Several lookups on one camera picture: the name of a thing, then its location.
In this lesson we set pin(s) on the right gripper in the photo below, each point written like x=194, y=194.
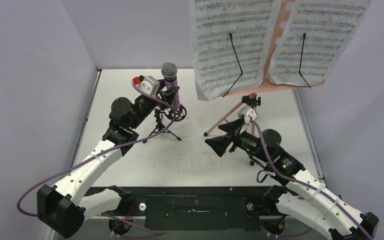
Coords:
x=233, y=138

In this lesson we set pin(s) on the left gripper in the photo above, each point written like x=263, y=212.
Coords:
x=166, y=95

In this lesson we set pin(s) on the black mini tripod mic stand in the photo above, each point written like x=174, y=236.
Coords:
x=177, y=116

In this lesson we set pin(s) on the purple glitter microphone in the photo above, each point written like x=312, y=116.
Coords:
x=169, y=72

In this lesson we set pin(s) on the sheet music page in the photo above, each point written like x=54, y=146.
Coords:
x=314, y=38
x=230, y=42

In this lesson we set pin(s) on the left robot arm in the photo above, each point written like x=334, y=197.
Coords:
x=64, y=206

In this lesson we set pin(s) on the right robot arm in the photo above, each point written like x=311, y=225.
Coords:
x=299, y=194

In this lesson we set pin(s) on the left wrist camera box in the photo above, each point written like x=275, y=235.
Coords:
x=147, y=84

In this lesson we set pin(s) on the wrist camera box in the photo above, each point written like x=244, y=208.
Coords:
x=247, y=113
x=147, y=84

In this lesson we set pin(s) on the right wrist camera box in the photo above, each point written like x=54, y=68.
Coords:
x=247, y=113

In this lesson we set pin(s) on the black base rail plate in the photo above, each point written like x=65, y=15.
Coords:
x=162, y=209

